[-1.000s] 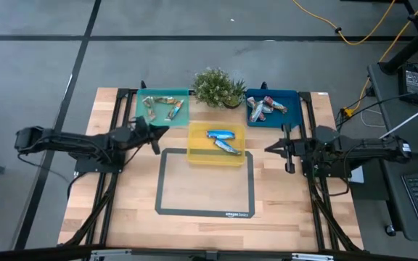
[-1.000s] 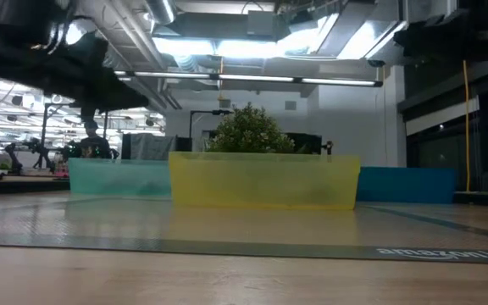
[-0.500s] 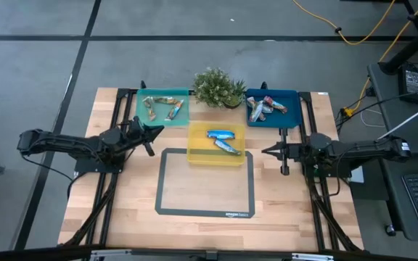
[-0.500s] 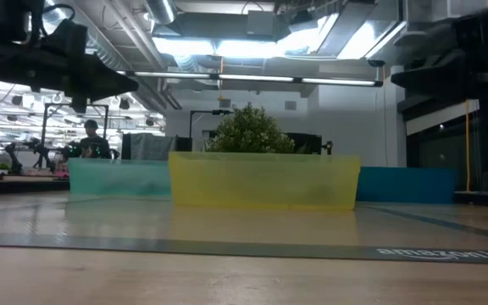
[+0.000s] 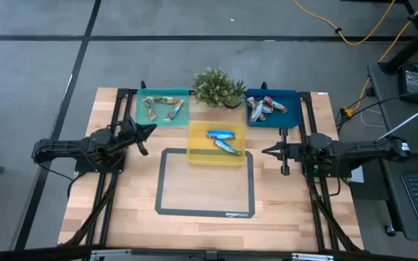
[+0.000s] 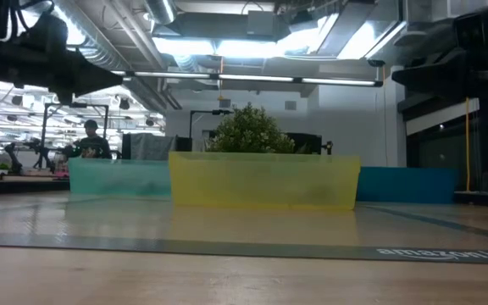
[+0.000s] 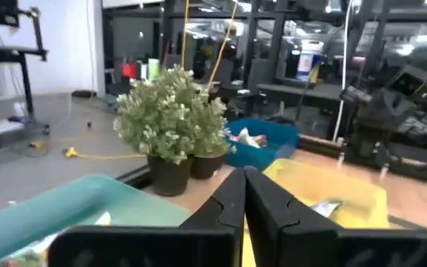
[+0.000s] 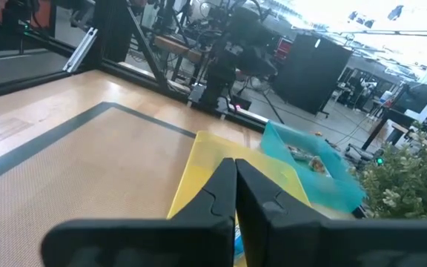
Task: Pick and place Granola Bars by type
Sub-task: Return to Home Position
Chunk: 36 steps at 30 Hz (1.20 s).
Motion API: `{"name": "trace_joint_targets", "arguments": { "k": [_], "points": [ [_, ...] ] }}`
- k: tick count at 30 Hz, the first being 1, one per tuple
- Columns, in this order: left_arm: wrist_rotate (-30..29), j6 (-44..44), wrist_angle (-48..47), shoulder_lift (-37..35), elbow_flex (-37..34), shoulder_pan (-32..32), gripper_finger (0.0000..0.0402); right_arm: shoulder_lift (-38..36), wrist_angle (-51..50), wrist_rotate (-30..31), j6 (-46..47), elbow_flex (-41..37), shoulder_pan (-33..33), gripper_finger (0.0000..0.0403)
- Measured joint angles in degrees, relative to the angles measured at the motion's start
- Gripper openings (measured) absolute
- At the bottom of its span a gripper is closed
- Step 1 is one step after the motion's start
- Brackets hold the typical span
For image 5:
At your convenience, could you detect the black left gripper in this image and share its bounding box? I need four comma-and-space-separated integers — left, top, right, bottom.
117, 115, 158, 157

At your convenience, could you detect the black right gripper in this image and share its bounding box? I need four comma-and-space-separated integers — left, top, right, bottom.
261, 127, 308, 177

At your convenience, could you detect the green yellow granola bar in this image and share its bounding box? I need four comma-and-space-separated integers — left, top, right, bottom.
152, 96, 179, 107

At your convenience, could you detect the red green chewy granola bar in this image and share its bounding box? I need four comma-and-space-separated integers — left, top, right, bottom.
248, 103, 266, 123

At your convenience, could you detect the blue orange granola bar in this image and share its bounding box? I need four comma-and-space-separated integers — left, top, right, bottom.
247, 96, 263, 112

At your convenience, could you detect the teal plastic tray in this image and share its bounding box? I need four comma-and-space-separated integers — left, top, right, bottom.
135, 86, 191, 128

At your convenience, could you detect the blue plastic tray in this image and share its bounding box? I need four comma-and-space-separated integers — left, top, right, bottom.
245, 88, 303, 130

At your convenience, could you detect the yellow plastic tray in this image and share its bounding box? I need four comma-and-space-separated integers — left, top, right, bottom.
187, 122, 248, 167

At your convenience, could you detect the small green potted plant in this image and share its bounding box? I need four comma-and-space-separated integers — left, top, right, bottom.
223, 78, 248, 109

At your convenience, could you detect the black-bordered silicone baking mat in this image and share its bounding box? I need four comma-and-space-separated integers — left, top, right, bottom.
154, 147, 256, 219

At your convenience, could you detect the large white-flowered potted plant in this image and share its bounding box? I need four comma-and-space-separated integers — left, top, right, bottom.
193, 67, 239, 109

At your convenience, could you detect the white plate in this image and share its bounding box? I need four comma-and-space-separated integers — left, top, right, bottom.
339, 141, 365, 184

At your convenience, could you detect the dark grey desk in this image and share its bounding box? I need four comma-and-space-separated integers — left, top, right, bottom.
366, 62, 418, 242

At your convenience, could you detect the black slanted bar white edge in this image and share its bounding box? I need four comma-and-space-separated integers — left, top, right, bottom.
377, 96, 418, 141

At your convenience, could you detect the black power adapter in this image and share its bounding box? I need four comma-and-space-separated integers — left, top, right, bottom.
397, 64, 418, 105

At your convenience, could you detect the black stand leg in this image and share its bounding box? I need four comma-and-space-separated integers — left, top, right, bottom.
379, 0, 418, 75

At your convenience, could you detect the black aluminium rig frame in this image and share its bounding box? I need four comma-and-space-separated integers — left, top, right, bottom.
0, 80, 418, 261

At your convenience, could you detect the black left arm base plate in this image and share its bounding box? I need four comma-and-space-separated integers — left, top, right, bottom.
74, 159, 125, 174

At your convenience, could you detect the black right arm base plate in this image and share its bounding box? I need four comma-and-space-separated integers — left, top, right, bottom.
300, 150, 352, 178

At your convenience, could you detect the yellow extension cable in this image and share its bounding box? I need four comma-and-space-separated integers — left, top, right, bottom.
291, 0, 397, 46
342, 0, 418, 118

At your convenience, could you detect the white cable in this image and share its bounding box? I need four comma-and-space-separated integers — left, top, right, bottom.
359, 108, 387, 128

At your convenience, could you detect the silver aluminium bracket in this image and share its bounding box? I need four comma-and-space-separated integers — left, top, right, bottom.
291, 252, 335, 261
89, 249, 133, 261

